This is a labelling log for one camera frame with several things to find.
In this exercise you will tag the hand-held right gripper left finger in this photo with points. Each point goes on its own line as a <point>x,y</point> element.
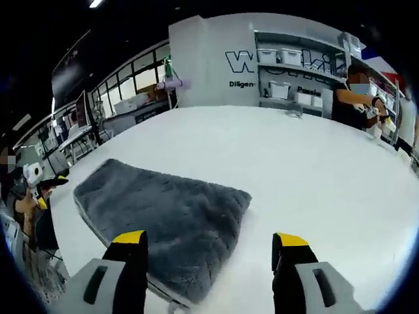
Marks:
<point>108,284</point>

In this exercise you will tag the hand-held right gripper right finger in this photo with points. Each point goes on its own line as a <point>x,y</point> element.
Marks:
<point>301,284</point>

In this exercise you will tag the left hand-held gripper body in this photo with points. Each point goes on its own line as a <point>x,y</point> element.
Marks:
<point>32,176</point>

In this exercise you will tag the grey towel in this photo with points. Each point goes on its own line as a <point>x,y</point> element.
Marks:
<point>170,209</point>

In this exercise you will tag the person's left hand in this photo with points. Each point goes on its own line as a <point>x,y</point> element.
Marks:
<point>27,207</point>

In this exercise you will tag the white background desk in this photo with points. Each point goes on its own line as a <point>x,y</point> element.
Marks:
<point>78,137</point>

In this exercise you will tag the black stand pole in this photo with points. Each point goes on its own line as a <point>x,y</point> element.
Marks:
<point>94,124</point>

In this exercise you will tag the computer monitor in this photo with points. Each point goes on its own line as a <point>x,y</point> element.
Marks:
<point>82,109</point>

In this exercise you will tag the grey equipment cabinet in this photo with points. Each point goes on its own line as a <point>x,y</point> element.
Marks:
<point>131,121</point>

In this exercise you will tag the large white plastic crate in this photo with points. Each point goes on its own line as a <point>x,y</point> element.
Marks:
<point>127,104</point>

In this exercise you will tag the white table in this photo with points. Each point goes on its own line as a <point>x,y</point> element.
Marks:
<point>262,180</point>

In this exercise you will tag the cardboard box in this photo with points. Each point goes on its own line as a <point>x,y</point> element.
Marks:
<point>154,94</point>

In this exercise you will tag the purple roll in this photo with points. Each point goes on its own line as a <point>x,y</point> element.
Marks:
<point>173,84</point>

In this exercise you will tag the green hanging object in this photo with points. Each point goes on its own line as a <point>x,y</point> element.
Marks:
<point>168,67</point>

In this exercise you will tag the small grey cloth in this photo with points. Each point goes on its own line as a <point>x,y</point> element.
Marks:
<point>293,111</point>

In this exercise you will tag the ceiling light strip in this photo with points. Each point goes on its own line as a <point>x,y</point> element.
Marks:
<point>95,3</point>

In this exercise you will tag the flat white box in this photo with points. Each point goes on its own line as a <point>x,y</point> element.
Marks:
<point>302,98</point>

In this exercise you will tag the white lidded storage bin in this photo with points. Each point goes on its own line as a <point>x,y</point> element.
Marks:
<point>292,56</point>
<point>269,56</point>
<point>279,90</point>

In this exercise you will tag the grey metal shelf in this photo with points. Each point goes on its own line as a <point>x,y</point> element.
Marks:
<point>294,67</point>

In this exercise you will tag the red blue wall banner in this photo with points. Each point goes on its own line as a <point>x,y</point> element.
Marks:
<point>381,63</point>

